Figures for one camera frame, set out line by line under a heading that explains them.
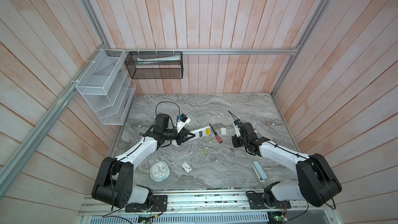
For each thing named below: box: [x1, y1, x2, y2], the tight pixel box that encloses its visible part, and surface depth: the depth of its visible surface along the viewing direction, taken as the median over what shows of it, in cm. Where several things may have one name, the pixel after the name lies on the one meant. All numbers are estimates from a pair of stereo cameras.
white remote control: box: [188, 126, 211, 142], surface depth 82 cm
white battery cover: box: [220, 127, 227, 136], surface depth 102 cm
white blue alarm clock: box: [149, 160, 170, 183], surface depth 83 cm
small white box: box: [181, 161, 193, 174], surface depth 85 cm
